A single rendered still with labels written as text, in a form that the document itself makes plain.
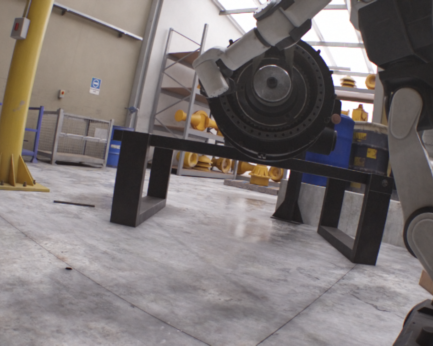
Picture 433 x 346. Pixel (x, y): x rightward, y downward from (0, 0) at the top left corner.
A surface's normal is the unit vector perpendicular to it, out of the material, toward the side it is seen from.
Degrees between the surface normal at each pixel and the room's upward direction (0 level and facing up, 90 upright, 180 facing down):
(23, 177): 90
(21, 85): 90
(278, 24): 98
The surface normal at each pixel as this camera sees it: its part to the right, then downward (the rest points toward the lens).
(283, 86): -0.14, 0.04
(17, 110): 0.62, 0.16
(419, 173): -0.65, -0.06
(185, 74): 0.81, 0.18
